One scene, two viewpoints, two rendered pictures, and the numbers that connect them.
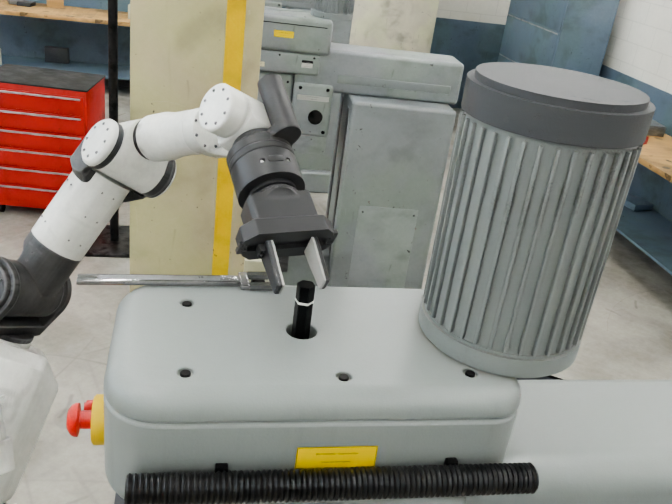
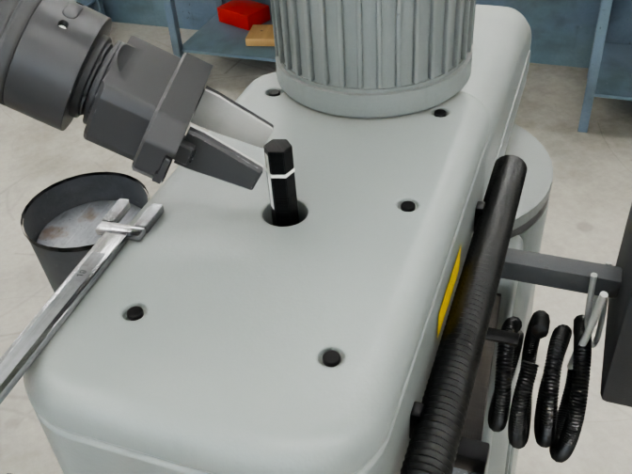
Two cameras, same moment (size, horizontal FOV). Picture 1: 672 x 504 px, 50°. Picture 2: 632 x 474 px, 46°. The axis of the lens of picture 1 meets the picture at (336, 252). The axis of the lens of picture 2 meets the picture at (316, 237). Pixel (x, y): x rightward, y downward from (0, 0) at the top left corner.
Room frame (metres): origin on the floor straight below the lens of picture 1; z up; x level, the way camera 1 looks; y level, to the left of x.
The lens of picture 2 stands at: (0.44, 0.41, 2.25)
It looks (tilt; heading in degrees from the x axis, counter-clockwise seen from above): 39 degrees down; 306
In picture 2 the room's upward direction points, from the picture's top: 4 degrees counter-clockwise
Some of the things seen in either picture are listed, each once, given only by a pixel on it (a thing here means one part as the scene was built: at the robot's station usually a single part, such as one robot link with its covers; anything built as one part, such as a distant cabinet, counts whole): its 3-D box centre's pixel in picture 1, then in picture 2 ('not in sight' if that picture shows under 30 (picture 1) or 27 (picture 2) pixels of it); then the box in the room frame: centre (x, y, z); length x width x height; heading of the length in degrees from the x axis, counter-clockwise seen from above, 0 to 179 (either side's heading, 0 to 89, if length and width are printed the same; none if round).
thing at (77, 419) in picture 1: (81, 419); not in sight; (0.68, 0.27, 1.76); 0.04 x 0.03 x 0.04; 13
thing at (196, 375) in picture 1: (306, 385); (299, 274); (0.74, 0.01, 1.81); 0.47 x 0.26 x 0.16; 103
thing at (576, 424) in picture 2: not in sight; (521, 378); (0.61, -0.28, 1.45); 0.18 x 0.16 x 0.21; 103
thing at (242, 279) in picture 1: (176, 279); (60, 305); (0.81, 0.20, 1.89); 0.24 x 0.04 x 0.01; 106
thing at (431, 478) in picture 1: (340, 481); (466, 308); (0.61, -0.04, 1.79); 0.45 x 0.04 x 0.04; 103
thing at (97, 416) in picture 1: (102, 419); not in sight; (0.69, 0.25, 1.76); 0.06 x 0.02 x 0.06; 13
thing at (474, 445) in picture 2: not in sight; (446, 453); (0.61, -0.02, 1.59); 0.08 x 0.02 x 0.04; 13
